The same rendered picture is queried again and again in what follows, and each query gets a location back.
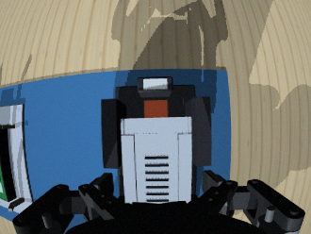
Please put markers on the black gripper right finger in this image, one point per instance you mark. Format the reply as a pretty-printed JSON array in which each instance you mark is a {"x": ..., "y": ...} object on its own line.
[{"x": 275, "y": 213}]

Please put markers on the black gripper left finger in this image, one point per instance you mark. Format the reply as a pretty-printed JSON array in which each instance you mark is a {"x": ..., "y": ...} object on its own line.
[{"x": 53, "y": 211}]

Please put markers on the blue flat plate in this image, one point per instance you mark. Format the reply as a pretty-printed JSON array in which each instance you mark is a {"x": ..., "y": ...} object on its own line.
[{"x": 50, "y": 129}]

